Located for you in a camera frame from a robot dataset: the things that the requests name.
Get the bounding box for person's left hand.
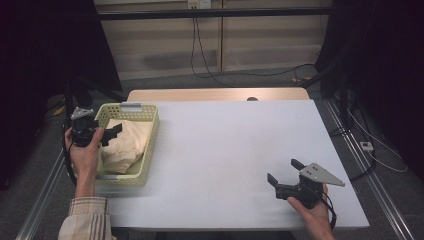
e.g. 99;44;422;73
64;127;106;180

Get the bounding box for black curtain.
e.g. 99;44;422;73
0;0;123;191
314;0;424;183

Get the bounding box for white wall outlet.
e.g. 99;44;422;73
187;0;212;10

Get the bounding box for pale green perforated basket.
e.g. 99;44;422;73
94;102;161;188

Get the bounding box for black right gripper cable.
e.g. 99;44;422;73
320;191;338;232

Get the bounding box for black wall cable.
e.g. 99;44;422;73
189;8;218;81
194;8;236;88

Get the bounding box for metal floor rail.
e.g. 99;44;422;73
323;99;417;240
14;149;66;240

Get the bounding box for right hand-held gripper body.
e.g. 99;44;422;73
275;162;346;210

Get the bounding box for white floor cable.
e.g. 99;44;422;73
346;109;409;174

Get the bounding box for black floor cable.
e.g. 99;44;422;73
213;63;317;88

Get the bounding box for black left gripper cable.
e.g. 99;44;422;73
61;118;78;186

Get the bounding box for white table cover sheet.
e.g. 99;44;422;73
96;99;370;231

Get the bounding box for person's right hand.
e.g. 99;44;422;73
287;184;336;240

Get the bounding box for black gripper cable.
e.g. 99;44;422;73
61;118;78;186
320;191;338;232

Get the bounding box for black horizontal metal bar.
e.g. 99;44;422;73
95;7;335;22

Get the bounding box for cream pants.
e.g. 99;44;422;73
100;119;153;175

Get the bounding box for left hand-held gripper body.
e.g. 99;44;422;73
69;107;101;148

